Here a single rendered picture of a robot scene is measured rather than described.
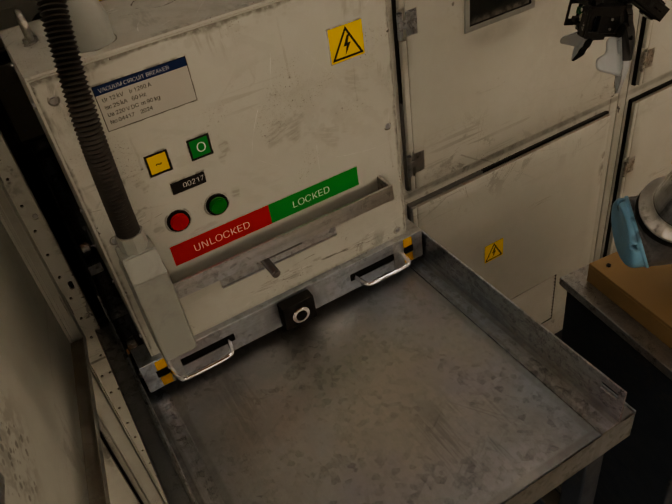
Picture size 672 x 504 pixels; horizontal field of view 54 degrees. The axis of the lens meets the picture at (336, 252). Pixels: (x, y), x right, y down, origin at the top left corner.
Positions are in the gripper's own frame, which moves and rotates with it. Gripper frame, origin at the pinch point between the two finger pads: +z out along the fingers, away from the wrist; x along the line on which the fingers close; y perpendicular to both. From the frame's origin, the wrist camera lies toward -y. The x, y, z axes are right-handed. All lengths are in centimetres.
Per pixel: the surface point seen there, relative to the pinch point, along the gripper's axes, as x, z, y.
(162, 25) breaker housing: 14, -18, 75
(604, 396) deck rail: 50, 25, 21
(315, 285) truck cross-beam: 16, 27, 55
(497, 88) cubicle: -21.1, 10.9, 7.8
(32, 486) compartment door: 51, 21, 95
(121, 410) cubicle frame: 6, 63, 93
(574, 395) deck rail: 46, 28, 23
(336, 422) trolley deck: 39, 34, 57
